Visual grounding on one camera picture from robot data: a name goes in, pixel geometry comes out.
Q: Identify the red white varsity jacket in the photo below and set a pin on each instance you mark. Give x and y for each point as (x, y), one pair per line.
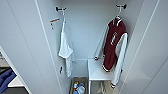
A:
(111, 50)

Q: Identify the white jacket hanger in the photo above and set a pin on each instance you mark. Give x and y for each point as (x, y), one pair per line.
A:
(118, 14)

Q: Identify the white wardrobe door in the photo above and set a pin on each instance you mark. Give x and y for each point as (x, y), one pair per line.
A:
(156, 50)
(20, 40)

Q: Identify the white wardrobe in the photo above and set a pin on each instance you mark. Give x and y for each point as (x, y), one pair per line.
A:
(86, 33)

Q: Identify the white shirt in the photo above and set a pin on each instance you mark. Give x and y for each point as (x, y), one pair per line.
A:
(66, 50)

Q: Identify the white shirt hanger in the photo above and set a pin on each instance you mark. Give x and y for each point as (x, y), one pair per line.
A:
(63, 16)

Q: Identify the green orange item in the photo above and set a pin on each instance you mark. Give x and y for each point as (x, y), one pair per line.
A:
(76, 84)

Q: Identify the orange white sticker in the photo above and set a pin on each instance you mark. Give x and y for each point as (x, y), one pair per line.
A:
(54, 22)

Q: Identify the brown basket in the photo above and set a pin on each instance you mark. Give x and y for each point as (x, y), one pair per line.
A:
(71, 87)

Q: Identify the black wardrobe hook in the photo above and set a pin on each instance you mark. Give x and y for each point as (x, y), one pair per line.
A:
(121, 6)
(60, 8)

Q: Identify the blue tray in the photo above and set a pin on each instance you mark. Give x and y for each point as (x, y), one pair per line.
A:
(5, 81)

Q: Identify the small black wall fitting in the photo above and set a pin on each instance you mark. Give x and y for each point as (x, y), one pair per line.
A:
(60, 70)

